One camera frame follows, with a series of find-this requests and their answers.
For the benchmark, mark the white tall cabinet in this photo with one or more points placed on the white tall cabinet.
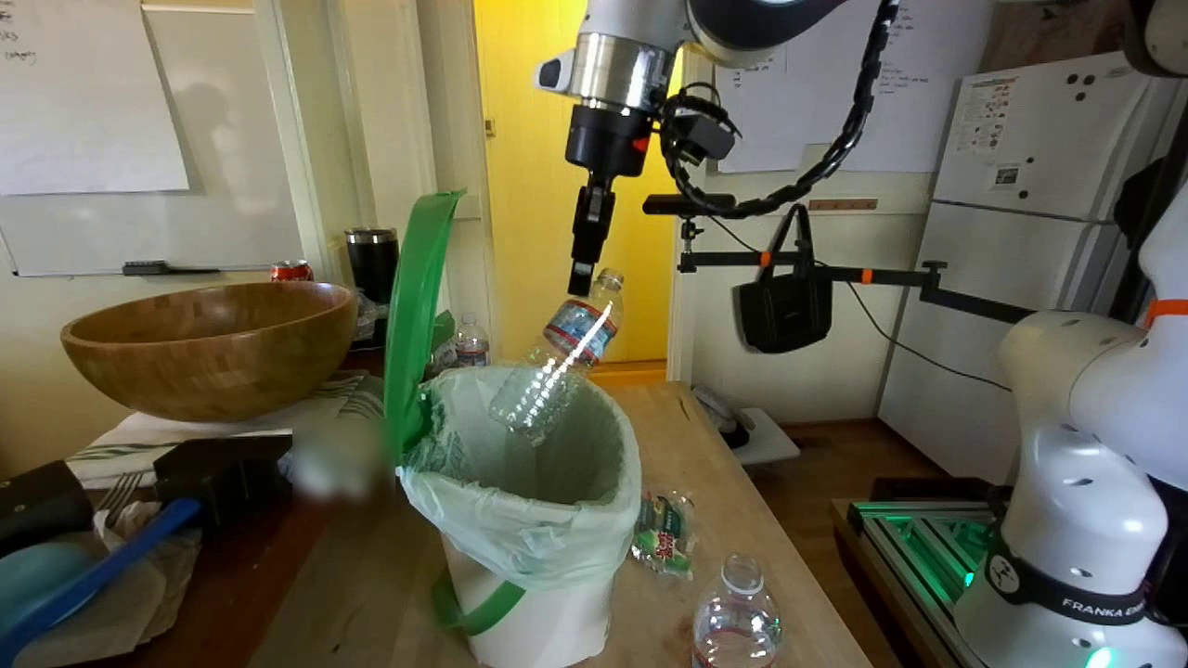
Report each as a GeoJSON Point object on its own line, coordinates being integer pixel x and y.
{"type": "Point", "coordinates": [1041, 187]}

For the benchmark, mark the white flat box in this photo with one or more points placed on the white flat box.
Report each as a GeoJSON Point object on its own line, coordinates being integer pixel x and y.
{"type": "Point", "coordinates": [764, 447]}

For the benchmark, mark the yellow door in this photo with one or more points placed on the yellow door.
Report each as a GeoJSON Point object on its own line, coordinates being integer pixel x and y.
{"type": "Point", "coordinates": [520, 245]}

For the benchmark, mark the white wall paper sheet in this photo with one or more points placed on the white wall paper sheet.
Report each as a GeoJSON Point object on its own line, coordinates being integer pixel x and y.
{"type": "Point", "coordinates": [942, 86]}

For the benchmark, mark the white bin with green liner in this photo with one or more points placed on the white bin with green liner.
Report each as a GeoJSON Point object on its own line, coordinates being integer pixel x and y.
{"type": "Point", "coordinates": [533, 545]}

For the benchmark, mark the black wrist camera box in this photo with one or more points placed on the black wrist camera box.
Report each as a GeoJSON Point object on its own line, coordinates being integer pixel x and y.
{"type": "Point", "coordinates": [702, 133]}

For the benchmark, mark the teal plate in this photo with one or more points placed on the teal plate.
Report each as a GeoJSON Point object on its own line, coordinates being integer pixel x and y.
{"type": "Point", "coordinates": [31, 579]}

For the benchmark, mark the green bin lid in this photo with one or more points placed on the green bin lid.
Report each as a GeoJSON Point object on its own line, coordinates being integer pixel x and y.
{"type": "Point", "coordinates": [414, 322]}

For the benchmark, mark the black flat object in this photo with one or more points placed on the black flat object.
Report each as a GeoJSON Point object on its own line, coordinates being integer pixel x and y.
{"type": "Point", "coordinates": [44, 503]}

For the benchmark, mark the white whiteboard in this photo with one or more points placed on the white whiteboard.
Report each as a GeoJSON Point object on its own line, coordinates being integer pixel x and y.
{"type": "Point", "coordinates": [87, 97]}

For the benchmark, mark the black tumbler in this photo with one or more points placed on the black tumbler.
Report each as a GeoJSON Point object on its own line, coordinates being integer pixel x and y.
{"type": "Point", "coordinates": [372, 263]}

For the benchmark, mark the small clear water bottle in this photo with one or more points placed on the small clear water bottle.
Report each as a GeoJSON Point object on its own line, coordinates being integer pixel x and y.
{"type": "Point", "coordinates": [737, 624]}
{"type": "Point", "coordinates": [562, 353]}

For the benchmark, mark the black hanging bag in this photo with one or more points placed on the black hanging bag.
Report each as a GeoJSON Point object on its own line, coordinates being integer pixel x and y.
{"type": "Point", "coordinates": [780, 310]}

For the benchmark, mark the black bar camera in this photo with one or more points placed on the black bar camera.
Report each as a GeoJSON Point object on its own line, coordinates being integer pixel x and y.
{"type": "Point", "coordinates": [692, 207]}

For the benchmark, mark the white compost bin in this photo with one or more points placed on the white compost bin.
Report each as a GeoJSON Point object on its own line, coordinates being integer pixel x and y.
{"type": "Point", "coordinates": [545, 624]}

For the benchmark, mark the silver box with green light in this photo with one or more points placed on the silver box with green light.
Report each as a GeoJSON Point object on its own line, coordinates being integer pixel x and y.
{"type": "Point", "coordinates": [924, 545]}

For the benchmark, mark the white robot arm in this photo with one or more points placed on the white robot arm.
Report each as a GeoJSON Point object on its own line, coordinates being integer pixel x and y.
{"type": "Point", "coordinates": [1090, 521]}

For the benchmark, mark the black boom with hanging bag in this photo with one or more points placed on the black boom with hanging bag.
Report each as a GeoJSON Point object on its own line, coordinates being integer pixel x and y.
{"type": "Point", "coordinates": [894, 277]}

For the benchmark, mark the wooden bowl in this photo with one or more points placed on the wooden bowl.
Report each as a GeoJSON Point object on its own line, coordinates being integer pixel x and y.
{"type": "Point", "coordinates": [208, 353]}

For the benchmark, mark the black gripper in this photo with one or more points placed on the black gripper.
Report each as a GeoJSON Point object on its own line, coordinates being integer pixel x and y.
{"type": "Point", "coordinates": [598, 143]}

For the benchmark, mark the striped dish towel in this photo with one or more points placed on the striped dish towel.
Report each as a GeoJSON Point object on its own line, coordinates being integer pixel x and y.
{"type": "Point", "coordinates": [337, 449]}

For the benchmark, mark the newspaper sheet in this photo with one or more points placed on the newspaper sheet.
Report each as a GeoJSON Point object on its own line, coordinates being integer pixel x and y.
{"type": "Point", "coordinates": [163, 434]}

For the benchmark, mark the red can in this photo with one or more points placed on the red can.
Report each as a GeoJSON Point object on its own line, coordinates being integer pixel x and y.
{"type": "Point", "coordinates": [290, 274]}

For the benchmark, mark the black marker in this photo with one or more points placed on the black marker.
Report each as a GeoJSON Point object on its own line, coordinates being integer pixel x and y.
{"type": "Point", "coordinates": [170, 267]}

